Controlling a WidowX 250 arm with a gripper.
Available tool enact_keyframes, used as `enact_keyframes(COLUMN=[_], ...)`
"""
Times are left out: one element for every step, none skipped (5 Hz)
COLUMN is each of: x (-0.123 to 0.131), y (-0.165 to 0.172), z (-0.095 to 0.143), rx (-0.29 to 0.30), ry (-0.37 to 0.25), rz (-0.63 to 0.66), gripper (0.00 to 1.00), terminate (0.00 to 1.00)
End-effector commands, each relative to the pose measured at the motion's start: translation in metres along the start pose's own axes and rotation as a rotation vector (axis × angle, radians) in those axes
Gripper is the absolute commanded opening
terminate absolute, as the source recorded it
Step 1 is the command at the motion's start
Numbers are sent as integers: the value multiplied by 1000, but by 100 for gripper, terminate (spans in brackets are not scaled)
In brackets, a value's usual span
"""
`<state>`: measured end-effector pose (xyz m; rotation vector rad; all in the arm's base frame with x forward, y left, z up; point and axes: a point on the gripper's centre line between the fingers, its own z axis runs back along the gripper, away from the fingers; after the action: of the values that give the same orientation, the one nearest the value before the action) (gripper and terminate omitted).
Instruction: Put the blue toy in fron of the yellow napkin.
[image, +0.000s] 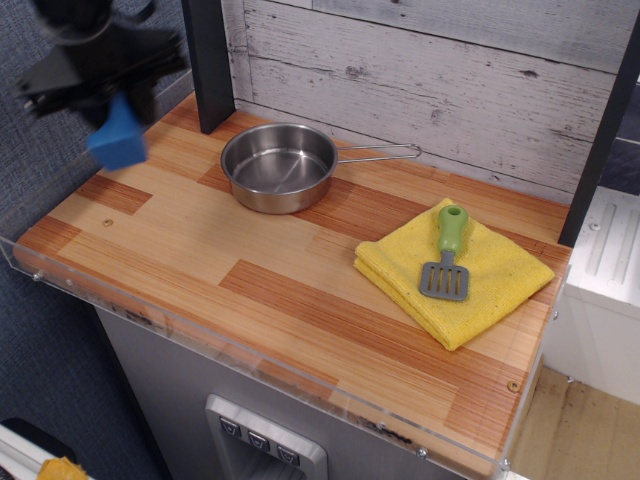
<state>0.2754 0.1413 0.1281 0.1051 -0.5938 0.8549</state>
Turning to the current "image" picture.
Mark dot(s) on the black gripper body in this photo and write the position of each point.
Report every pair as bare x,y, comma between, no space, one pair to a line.
95,45

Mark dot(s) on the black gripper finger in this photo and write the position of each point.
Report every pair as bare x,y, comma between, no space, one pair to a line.
139,92

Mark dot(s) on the blue arch toy block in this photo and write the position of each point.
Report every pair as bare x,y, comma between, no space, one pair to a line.
119,142

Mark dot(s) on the grey toy cabinet front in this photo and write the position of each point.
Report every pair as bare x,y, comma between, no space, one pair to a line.
171,384

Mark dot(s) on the stainless steel pan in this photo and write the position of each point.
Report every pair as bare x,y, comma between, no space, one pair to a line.
284,168

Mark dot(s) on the silver button panel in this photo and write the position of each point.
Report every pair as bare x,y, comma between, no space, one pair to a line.
251,446

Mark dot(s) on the yellow object bottom left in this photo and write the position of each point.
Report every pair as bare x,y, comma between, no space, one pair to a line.
61,469

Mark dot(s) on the white plastic box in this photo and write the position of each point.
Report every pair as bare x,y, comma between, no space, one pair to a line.
594,334

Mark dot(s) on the dark grey left post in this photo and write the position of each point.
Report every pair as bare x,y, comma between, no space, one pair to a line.
210,65

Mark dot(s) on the dark grey post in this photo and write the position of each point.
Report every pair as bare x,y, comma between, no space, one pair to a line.
210,65
610,123

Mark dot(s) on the clear acrylic guard rail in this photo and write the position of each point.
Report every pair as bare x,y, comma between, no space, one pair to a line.
315,345

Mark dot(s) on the green handled grey spatula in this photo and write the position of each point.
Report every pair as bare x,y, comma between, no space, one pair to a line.
446,279

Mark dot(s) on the dark grey right post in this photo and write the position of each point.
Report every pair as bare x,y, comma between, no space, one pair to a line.
610,123

